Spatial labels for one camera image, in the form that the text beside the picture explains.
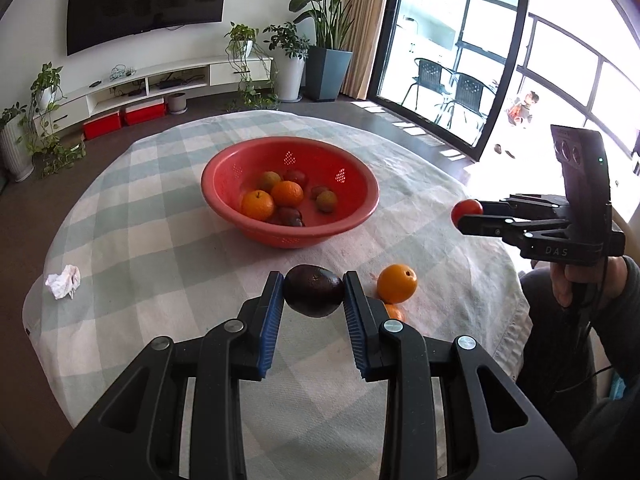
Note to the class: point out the beige curtain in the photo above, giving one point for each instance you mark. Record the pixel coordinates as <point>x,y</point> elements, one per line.
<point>362,41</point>

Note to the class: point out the orange small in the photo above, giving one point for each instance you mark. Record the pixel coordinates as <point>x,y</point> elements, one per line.
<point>257,205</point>

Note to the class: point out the green white checked tablecloth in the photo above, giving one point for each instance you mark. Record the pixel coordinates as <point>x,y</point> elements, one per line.
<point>155,260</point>

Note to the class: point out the orange with stem top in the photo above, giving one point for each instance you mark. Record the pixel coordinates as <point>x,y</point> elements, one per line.
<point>396,283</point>

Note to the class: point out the tall plant blue pot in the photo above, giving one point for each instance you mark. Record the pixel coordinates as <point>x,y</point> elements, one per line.
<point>328,59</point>

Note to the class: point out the red grape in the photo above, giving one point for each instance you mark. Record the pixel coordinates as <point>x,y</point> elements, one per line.
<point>316,191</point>

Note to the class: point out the yellow-green round fruit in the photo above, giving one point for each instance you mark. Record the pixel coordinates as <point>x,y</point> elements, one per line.
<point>326,202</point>

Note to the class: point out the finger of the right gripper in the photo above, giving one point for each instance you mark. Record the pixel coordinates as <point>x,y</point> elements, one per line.
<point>524,204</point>
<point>505,225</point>

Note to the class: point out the red plastic colander bowl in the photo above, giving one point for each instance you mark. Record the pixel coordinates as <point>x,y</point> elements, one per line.
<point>236,170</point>

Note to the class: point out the red storage box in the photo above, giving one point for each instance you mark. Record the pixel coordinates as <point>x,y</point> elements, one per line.
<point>144,112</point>
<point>102,125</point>

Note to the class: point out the black balcony chair right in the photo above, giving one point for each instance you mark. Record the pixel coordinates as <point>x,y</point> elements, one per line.
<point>468,93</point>

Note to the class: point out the red storage box right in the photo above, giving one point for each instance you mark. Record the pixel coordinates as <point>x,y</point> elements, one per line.
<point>144,112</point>

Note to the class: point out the small white pot on floor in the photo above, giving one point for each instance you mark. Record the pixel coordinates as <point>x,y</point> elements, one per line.
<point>176,103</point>

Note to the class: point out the plant ribbed white pot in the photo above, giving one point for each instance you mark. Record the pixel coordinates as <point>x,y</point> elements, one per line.
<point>15,153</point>

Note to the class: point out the person on balcony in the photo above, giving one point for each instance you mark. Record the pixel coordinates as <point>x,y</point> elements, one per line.
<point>519,116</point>

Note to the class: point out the red tomato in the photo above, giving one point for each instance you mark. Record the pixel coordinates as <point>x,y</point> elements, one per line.
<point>465,208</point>

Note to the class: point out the person's right hand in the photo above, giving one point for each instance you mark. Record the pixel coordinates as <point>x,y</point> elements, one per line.
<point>610,275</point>

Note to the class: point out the trailing vine plant on cabinet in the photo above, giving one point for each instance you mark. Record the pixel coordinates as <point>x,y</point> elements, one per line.
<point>252,67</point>

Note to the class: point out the dark plum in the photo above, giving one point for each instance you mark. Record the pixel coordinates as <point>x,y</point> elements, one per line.
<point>290,217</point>
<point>296,176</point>

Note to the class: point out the red storage box left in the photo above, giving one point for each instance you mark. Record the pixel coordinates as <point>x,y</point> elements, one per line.
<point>102,125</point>

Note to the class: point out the crumpled white tissue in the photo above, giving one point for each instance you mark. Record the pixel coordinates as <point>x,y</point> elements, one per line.
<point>64,284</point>

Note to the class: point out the leafy plant white pot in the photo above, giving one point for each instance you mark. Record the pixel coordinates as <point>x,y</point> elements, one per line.
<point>289,51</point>

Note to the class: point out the vine plant left of cabinet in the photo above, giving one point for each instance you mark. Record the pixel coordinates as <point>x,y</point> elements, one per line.
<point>41,133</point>

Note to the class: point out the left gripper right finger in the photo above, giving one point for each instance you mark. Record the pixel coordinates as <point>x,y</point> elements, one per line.
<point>365,318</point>

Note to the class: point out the dark avocado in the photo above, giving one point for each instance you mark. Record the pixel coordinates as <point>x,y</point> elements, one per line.
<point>313,291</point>

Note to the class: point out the black balcony chair left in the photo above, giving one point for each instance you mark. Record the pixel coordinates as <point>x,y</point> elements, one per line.
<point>432,77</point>

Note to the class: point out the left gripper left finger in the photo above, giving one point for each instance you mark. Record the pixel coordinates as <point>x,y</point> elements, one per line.
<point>261,317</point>

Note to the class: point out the black balcony chair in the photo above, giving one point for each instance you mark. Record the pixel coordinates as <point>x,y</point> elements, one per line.
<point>432,77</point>
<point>468,93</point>

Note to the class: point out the white tv cabinet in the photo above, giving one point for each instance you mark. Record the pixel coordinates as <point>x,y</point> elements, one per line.
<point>200,76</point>

